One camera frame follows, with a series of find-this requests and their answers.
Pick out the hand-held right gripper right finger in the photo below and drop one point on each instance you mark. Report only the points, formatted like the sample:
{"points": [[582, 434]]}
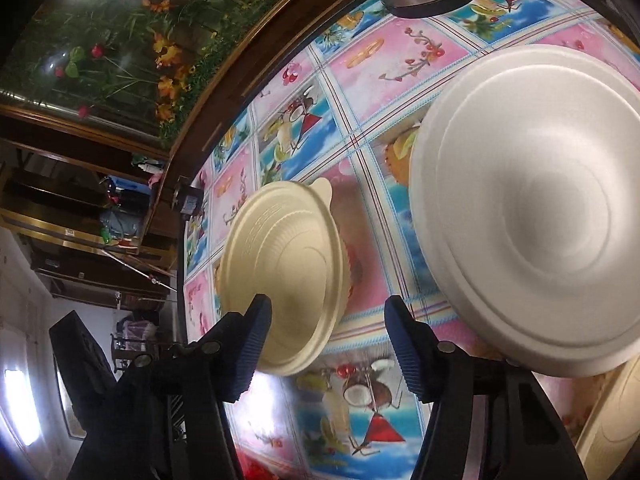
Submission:
{"points": [[410, 350]]}

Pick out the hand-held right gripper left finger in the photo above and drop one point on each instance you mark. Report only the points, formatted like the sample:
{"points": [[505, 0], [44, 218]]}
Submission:
{"points": [[250, 345]]}

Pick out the white foam bowl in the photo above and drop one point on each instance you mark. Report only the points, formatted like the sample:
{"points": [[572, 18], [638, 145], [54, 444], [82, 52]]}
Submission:
{"points": [[530, 210]]}

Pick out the artificial flower display case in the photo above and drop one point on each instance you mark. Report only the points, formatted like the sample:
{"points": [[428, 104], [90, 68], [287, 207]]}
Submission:
{"points": [[125, 40]]}

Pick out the beige plastic bowl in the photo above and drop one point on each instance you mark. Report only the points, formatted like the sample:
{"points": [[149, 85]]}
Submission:
{"points": [[612, 430], [285, 275]]}

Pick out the small black cup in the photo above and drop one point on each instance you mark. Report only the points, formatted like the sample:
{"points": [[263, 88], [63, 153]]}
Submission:
{"points": [[187, 199]]}

